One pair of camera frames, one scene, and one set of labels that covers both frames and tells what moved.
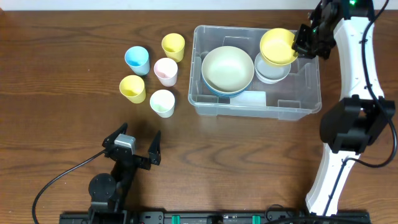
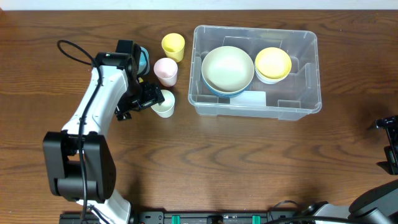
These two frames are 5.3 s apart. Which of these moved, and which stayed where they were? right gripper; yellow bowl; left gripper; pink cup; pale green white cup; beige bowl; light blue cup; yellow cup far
Moved: left gripper; right gripper; yellow bowl
Stayed: pink cup; pale green white cup; light blue cup; yellow cup far; beige bowl
